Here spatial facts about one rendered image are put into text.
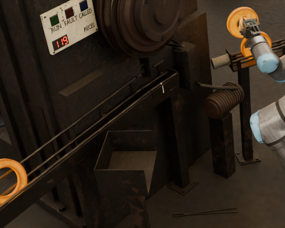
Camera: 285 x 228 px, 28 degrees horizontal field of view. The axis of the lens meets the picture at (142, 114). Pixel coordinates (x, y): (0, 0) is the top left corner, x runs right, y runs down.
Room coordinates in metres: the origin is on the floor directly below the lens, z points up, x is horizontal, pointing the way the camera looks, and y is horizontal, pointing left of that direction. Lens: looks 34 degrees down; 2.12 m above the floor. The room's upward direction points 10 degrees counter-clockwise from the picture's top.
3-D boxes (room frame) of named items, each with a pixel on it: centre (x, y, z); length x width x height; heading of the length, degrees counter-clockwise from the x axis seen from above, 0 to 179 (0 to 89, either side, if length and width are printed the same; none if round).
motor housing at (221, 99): (2.49, -0.43, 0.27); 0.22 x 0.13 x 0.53; 130
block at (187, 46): (2.54, -0.27, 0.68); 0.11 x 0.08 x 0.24; 40
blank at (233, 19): (2.56, -0.57, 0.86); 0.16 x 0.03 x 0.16; 95
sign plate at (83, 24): (2.25, 0.24, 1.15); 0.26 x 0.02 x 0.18; 130
